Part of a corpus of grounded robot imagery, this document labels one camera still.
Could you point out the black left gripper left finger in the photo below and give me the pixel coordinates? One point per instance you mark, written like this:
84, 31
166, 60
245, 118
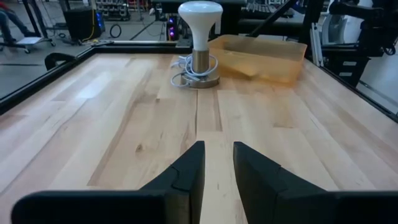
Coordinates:
124, 208

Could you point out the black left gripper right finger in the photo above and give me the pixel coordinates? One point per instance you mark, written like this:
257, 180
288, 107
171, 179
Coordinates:
295, 208

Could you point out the white bulb brass lamp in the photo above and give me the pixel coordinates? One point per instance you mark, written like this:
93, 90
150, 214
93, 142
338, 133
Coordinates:
200, 28

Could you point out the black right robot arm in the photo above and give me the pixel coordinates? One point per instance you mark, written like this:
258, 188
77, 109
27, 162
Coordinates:
370, 25

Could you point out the orange translucent folder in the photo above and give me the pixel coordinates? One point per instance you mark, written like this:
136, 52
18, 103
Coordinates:
258, 59

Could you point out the black computer purple lights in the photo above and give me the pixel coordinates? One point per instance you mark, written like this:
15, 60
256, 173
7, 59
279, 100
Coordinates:
171, 29

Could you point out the black computer tower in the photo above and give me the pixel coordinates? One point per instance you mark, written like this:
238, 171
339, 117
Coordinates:
82, 23

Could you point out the black rolling desk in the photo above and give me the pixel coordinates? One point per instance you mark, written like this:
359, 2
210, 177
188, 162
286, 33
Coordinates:
31, 23

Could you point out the person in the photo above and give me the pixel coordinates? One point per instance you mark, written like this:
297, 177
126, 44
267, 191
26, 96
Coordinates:
12, 21

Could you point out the silver aluminium bracket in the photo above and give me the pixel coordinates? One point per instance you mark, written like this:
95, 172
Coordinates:
316, 43

